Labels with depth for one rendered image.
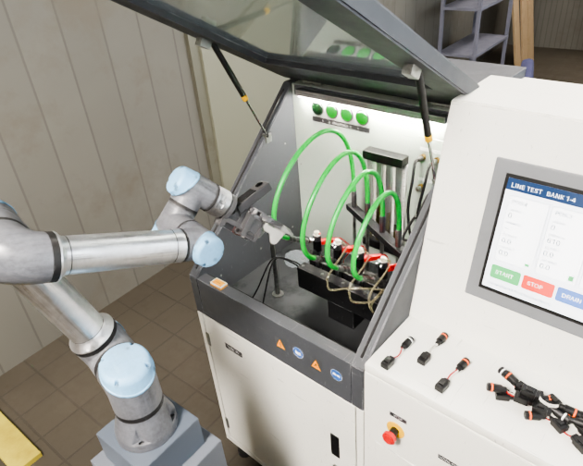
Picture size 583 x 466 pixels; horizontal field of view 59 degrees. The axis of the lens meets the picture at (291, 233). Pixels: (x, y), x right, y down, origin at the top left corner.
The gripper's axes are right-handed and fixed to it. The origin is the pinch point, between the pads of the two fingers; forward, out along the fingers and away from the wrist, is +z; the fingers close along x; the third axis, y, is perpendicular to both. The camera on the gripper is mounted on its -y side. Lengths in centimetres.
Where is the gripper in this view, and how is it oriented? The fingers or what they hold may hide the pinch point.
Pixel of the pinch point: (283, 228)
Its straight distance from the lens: 142.6
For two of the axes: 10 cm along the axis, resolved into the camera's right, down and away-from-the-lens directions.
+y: -4.3, 9.0, -0.9
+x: 5.7, 2.0, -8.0
